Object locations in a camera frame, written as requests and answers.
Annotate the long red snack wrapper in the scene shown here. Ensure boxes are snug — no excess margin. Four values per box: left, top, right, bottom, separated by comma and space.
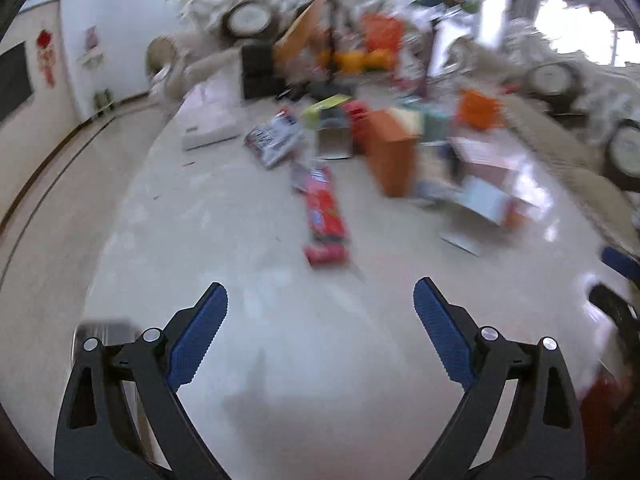
305, 167, 348, 243

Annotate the black wall board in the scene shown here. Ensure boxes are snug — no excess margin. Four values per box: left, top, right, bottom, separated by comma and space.
0, 41, 34, 122

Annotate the pink picture wall shelf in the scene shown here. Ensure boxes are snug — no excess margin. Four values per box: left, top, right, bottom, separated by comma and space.
76, 25, 107, 69

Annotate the orange-red cardboard box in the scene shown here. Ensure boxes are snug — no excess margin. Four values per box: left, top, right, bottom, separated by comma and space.
365, 110, 419, 197

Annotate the orange paper bag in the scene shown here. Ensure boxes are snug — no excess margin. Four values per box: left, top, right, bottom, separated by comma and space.
274, 0, 329, 69

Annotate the beige ornate chair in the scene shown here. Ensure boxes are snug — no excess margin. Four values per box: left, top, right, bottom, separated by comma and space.
145, 35, 242, 111

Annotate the light blue box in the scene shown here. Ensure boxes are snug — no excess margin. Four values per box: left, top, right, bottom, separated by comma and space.
452, 175, 526, 228

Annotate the red knot wall hanging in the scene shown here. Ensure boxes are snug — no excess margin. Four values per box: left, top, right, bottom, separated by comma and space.
36, 30, 57, 89

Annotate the black flat box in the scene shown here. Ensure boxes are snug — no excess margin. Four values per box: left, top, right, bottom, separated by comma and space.
241, 72, 276, 101

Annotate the black speaker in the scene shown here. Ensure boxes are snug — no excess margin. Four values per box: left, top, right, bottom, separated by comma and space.
242, 44, 275, 74

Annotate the small red wrapper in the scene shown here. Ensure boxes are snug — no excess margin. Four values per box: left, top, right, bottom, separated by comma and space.
304, 244, 349, 267

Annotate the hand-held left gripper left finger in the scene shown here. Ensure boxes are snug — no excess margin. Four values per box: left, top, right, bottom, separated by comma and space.
52, 282, 232, 480

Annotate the red sleeved right forearm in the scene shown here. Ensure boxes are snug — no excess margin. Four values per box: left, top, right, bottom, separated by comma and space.
580, 370, 636, 466

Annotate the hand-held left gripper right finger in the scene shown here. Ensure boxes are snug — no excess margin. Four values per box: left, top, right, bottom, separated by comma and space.
409, 277, 586, 480

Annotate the window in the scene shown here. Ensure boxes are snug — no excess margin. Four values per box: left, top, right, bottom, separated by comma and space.
531, 0, 640, 67

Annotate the small open cardboard carton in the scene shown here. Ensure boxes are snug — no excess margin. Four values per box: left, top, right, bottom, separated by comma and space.
317, 126, 354, 160

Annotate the pink and white box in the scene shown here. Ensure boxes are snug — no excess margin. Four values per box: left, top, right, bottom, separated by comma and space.
449, 136, 527, 182

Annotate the yellow-green small box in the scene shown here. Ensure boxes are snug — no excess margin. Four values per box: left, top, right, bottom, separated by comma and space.
301, 95, 352, 128

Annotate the teal cardboard box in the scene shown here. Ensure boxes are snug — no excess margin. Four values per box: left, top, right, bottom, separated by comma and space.
422, 105, 459, 144

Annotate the orange mug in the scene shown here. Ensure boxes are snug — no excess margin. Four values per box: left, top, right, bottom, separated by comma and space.
457, 89, 504, 131

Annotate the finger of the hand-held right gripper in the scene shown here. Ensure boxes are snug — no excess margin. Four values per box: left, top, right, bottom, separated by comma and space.
588, 284, 640, 343
601, 246, 640, 279

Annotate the green plant wall shelf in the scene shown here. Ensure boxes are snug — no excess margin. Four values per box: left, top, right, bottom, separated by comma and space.
92, 89, 114, 117

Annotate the pink tissue pack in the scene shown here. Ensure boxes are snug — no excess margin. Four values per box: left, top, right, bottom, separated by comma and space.
181, 82, 240, 152

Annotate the orange-red sign card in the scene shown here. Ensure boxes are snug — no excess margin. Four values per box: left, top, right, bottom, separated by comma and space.
362, 12, 404, 56

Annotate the black phone stand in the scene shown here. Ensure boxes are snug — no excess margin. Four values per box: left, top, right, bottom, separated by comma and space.
307, 0, 354, 102

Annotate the ornate chair round back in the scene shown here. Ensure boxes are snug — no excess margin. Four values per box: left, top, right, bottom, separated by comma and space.
219, 0, 275, 43
520, 60, 583, 113
600, 119, 640, 192

